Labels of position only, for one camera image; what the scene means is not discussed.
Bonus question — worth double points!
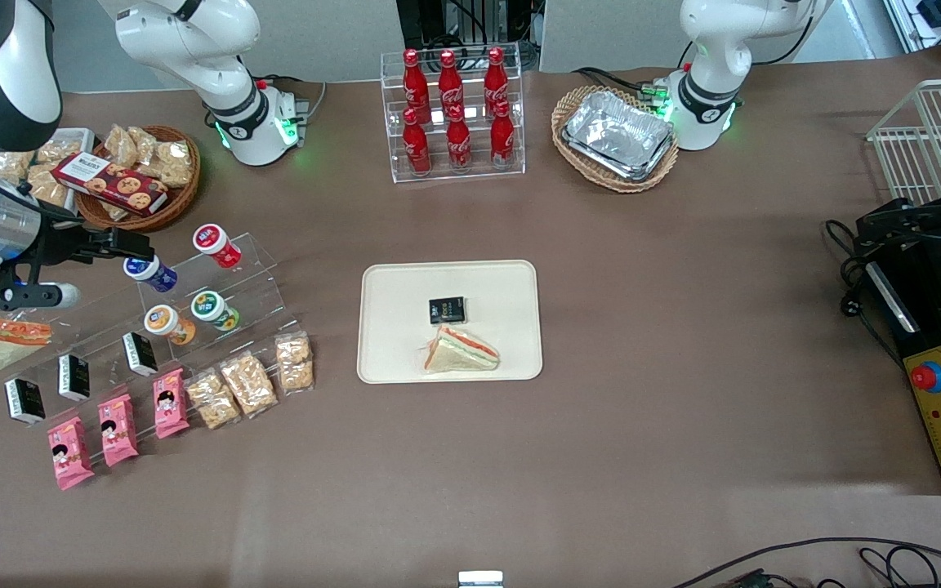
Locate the red cola bottle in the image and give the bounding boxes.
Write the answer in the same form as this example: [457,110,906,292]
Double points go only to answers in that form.
[403,109,432,176]
[490,100,515,168]
[439,51,465,111]
[484,47,511,105]
[446,106,472,171]
[402,49,430,113]

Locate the aluminium frame shelf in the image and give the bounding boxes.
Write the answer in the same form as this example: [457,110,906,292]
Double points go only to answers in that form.
[883,0,941,78]

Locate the blue gum bottle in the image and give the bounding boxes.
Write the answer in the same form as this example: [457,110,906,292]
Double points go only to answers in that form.
[123,256,178,293]

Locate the beige plastic tray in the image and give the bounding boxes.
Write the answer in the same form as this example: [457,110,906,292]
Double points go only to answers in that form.
[356,260,544,385]

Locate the black equipment rack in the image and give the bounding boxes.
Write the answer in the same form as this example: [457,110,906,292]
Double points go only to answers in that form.
[396,0,541,70]

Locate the dark brown wicker basket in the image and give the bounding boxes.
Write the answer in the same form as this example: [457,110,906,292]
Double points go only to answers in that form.
[76,125,202,234]

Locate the aluminium foil tray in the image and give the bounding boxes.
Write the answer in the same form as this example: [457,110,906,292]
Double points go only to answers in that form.
[566,90,674,170]
[562,131,676,182]

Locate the pink snack pack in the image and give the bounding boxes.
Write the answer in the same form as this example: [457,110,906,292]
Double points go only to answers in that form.
[98,394,140,468]
[153,367,191,440]
[47,416,96,492]

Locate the small black box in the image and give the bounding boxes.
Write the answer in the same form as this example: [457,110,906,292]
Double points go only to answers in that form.
[122,332,159,377]
[428,296,468,325]
[4,378,47,426]
[58,354,91,402]

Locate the orange gum bottle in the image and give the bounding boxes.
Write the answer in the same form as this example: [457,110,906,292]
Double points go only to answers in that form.
[144,305,196,346]

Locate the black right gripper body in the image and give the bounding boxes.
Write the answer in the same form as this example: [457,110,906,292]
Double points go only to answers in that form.
[25,206,120,267]

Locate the black floor cables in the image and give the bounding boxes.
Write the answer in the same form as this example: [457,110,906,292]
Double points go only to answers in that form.
[671,537,941,588]

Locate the green gum bottle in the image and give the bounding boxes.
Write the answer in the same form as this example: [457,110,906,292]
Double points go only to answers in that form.
[190,290,240,332]

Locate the clear acrylic tiered display stand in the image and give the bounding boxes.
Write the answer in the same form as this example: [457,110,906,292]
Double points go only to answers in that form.
[1,233,308,470]

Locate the red cookie box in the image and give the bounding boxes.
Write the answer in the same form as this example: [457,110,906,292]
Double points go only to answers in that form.
[51,152,169,217]

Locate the clear acrylic bottle rack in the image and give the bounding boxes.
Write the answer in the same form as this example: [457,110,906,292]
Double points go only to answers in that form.
[381,42,526,184]

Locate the grey cable at right arm base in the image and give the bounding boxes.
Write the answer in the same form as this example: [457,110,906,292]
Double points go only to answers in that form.
[256,75,328,119]

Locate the clear bag of rice crisps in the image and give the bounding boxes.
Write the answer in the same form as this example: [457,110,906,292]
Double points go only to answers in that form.
[219,351,279,419]
[275,332,315,395]
[185,369,242,430]

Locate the red gum bottle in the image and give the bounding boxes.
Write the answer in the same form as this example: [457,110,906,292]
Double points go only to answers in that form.
[193,224,243,270]

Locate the white wire basket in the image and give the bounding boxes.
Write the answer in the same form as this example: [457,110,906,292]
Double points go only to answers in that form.
[867,78,941,205]

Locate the black cable at left arm base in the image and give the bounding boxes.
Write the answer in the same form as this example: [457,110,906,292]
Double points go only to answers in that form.
[573,67,661,97]

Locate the light wicker basket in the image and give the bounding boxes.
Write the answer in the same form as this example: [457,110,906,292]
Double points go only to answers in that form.
[551,86,680,194]

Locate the black power cable with plug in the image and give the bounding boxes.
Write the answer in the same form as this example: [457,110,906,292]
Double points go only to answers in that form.
[824,219,876,321]

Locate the clear bag of biscuits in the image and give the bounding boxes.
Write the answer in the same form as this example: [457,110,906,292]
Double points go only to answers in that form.
[137,137,194,189]
[27,165,73,210]
[0,151,35,185]
[33,135,86,166]
[105,124,141,169]

